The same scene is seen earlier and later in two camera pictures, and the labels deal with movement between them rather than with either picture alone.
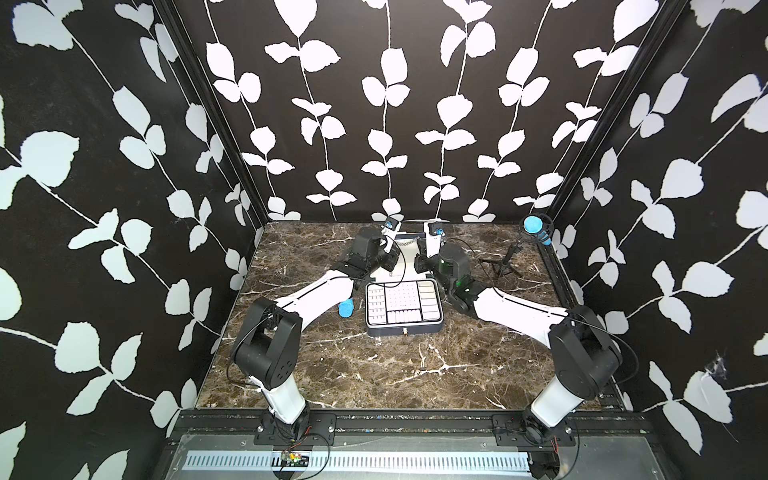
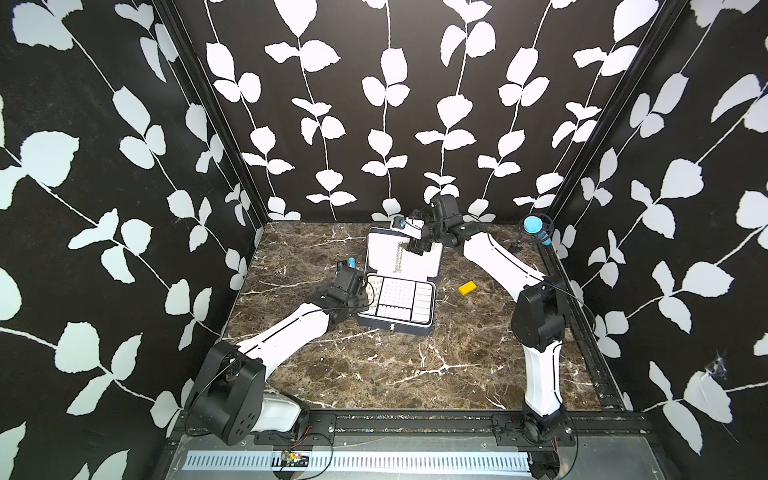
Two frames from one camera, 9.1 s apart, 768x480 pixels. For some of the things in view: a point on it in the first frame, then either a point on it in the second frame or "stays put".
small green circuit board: [294, 460] stays put
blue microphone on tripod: [534, 225] stays put
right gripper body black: [426, 264] to [428, 236]
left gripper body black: [386, 260] to [360, 301]
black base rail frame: [320, 429] stays put
